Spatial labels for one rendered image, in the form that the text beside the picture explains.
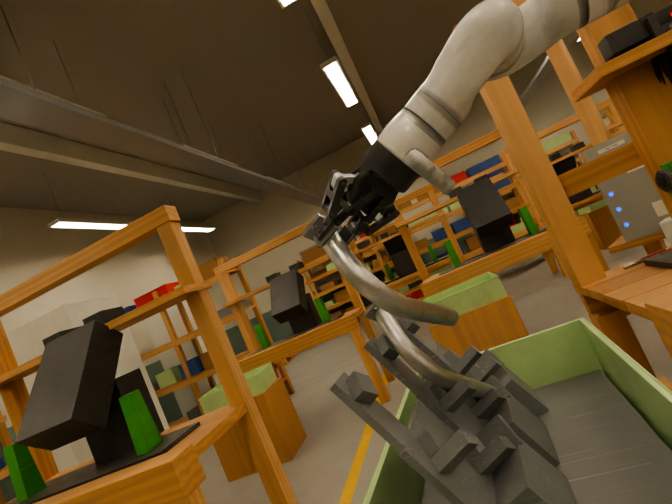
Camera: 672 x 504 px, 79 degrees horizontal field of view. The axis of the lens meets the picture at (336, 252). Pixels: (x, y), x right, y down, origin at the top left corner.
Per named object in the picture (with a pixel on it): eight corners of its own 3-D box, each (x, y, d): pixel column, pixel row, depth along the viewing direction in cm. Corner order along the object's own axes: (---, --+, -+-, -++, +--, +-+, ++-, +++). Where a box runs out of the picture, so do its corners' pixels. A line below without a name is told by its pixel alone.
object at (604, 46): (662, 29, 131) (652, 10, 131) (614, 54, 134) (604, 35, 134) (651, 40, 137) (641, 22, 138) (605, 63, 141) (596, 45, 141)
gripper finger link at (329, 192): (338, 168, 53) (331, 206, 56) (326, 169, 52) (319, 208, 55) (348, 178, 51) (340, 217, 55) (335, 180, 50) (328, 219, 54)
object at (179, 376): (282, 406, 553) (217, 254, 568) (140, 460, 608) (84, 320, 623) (295, 391, 606) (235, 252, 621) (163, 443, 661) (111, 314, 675)
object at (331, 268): (432, 292, 1030) (396, 212, 1045) (328, 335, 1097) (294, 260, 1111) (432, 289, 1083) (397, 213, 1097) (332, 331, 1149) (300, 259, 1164)
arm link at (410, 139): (411, 170, 46) (449, 125, 44) (363, 128, 53) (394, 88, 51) (449, 199, 52) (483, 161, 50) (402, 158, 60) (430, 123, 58)
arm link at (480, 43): (438, 131, 47) (449, 146, 55) (540, 9, 42) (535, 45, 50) (394, 96, 48) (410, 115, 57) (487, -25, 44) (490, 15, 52)
